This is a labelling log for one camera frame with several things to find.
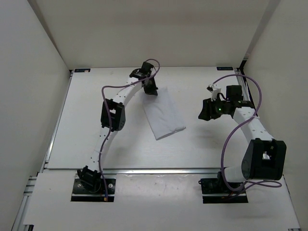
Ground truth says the right blue corner sticker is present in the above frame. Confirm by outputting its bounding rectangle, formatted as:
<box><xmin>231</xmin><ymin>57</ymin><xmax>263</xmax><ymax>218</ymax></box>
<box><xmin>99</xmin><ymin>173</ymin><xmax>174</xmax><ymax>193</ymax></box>
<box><xmin>217</xmin><ymin>66</ymin><xmax>233</xmax><ymax>71</ymax></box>

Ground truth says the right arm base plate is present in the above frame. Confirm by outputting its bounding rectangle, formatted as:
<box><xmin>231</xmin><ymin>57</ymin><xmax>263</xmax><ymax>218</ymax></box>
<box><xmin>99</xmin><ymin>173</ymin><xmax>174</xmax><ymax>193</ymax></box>
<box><xmin>198</xmin><ymin>178</ymin><xmax>248</xmax><ymax>204</ymax></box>

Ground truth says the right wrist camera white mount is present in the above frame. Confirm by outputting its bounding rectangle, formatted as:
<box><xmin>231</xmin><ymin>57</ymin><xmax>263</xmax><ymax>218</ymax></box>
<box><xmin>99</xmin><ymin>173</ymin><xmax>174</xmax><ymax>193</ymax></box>
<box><xmin>206</xmin><ymin>83</ymin><xmax>221</xmax><ymax>101</ymax></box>

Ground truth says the white skirt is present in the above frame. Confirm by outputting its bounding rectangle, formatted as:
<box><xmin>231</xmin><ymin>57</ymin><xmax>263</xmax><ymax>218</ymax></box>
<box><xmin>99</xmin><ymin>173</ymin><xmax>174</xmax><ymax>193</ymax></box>
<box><xmin>141</xmin><ymin>87</ymin><xmax>186</xmax><ymax>140</ymax></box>

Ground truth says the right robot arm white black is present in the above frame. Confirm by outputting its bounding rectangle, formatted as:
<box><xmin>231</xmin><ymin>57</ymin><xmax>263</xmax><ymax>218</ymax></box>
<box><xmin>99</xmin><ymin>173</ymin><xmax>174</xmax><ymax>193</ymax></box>
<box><xmin>198</xmin><ymin>84</ymin><xmax>286</xmax><ymax>193</ymax></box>

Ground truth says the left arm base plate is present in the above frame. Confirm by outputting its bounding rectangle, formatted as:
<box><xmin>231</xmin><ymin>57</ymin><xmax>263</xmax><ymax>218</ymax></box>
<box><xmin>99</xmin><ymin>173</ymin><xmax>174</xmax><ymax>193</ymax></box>
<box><xmin>71</xmin><ymin>176</ymin><xmax>116</xmax><ymax>203</ymax></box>

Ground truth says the white front cover board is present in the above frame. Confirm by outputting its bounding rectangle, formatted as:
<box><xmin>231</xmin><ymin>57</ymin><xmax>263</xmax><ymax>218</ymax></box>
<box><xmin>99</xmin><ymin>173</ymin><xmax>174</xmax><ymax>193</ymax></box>
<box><xmin>24</xmin><ymin>172</ymin><xmax>300</xmax><ymax>231</ymax></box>

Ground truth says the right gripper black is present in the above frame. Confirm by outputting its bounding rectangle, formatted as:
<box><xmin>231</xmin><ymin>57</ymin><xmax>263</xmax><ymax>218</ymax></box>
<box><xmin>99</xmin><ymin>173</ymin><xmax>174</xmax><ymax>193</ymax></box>
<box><xmin>198</xmin><ymin>96</ymin><xmax>229</xmax><ymax>121</ymax></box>

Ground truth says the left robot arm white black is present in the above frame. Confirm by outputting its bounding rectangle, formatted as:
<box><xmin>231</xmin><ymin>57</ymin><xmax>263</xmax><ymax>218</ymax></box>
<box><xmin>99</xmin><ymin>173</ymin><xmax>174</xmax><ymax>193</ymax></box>
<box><xmin>77</xmin><ymin>59</ymin><xmax>160</xmax><ymax>198</ymax></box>

